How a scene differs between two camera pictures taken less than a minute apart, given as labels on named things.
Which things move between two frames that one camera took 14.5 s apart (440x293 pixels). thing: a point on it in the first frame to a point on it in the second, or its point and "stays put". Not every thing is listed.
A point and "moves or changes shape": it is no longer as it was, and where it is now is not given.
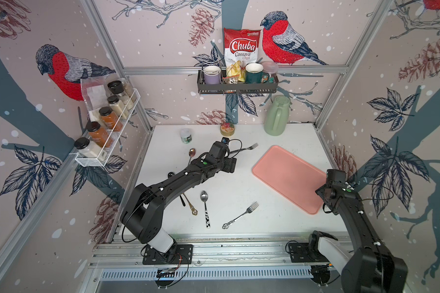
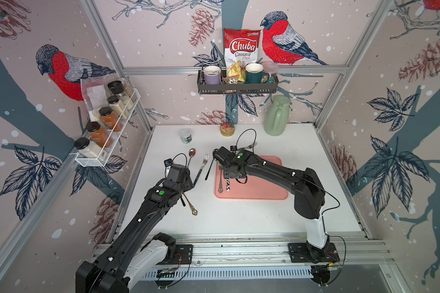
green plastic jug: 277,117 stays put
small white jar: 186,135 stays put
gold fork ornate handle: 194,211 stays put
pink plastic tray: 291,177 moves or changes shape
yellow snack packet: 236,69 stays put
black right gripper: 321,191 to 225,176
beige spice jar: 118,106 stays put
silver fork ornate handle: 226,225 to 220,188
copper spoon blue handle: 192,152 stays put
